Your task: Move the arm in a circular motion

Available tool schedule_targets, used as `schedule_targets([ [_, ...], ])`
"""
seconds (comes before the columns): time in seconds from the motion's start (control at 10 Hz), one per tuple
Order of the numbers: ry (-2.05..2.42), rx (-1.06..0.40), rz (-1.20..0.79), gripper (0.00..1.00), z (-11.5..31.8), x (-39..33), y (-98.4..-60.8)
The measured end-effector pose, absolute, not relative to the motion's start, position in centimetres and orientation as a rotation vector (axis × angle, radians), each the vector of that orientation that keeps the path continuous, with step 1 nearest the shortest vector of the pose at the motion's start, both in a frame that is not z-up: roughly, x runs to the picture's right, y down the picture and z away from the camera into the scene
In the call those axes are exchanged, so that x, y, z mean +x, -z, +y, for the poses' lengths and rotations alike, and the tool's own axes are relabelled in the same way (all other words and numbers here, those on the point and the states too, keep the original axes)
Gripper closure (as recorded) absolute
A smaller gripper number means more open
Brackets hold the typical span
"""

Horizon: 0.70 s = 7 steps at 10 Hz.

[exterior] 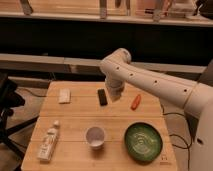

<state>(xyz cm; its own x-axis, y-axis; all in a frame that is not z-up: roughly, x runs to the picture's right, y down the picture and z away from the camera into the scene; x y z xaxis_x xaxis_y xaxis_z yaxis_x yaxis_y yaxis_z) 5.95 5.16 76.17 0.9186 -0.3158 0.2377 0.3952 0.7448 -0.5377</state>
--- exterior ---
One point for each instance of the white sponge block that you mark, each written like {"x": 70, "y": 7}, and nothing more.
{"x": 64, "y": 96}

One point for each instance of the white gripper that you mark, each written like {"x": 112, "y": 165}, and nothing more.
{"x": 114, "y": 88}

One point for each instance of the orange carrot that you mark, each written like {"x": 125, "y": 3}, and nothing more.
{"x": 136, "y": 102}

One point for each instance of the white paper cup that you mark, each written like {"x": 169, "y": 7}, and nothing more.
{"x": 95, "y": 137}

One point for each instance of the black office chair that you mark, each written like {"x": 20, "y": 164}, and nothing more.
{"x": 8, "y": 100}

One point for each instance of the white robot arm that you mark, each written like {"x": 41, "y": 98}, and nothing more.
{"x": 193, "y": 97}

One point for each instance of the wooden shelf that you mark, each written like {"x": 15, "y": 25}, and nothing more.
{"x": 163, "y": 12}

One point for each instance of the white tube bottle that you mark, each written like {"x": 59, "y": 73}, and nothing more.
{"x": 49, "y": 142}

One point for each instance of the black rectangular block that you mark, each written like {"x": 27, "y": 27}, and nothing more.
{"x": 102, "y": 97}

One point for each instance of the green plate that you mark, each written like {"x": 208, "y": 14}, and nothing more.
{"x": 143, "y": 142}

